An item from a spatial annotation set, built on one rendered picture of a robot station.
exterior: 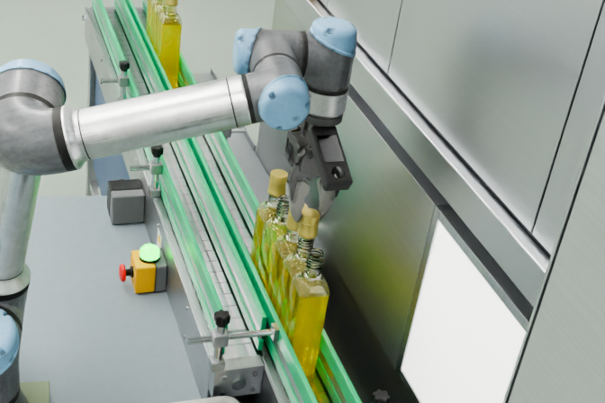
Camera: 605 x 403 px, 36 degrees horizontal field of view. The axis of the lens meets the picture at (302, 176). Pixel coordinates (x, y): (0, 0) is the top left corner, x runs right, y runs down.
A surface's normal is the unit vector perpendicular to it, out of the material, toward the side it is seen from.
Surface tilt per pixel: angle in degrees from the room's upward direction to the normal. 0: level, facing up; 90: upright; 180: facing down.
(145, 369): 0
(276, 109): 93
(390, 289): 90
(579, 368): 90
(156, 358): 0
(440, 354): 90
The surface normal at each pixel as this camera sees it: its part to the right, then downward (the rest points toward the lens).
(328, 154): 0.29, -0.53
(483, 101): -0.94, 0.05
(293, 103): 0.16, 0.57
